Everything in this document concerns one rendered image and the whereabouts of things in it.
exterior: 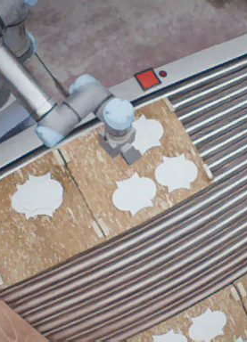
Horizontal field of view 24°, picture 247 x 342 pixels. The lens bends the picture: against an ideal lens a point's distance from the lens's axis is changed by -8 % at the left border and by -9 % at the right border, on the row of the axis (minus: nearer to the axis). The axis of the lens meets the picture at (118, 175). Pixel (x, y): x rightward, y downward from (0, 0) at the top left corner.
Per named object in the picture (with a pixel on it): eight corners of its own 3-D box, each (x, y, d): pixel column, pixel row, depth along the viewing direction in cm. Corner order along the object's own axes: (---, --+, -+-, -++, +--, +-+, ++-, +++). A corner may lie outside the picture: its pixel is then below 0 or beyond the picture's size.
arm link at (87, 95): (57, 93, 157) (85, 119, 155) (87, 68, 159) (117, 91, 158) (59, 103, 165) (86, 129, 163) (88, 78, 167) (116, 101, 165)
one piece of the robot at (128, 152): (125, 159, 165) (122, 175, 181) (150, 139, 166) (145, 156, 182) (94, 127, 167) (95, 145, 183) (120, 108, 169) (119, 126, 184)
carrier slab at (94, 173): (57, 148, 205) (57, 147, 204) (163, 97, 211) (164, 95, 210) (106, 240, 198) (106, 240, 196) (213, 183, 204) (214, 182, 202)
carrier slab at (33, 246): (-39, 202, 199) (-40, 201, 198) (56, 149, 205) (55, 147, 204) (4, 289, 192) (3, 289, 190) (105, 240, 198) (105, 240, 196)
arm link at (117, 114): (117, 89, 156) (141, 109, 155) (116, 103, 167) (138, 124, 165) (94, 108, 154) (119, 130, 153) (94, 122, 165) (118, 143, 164)
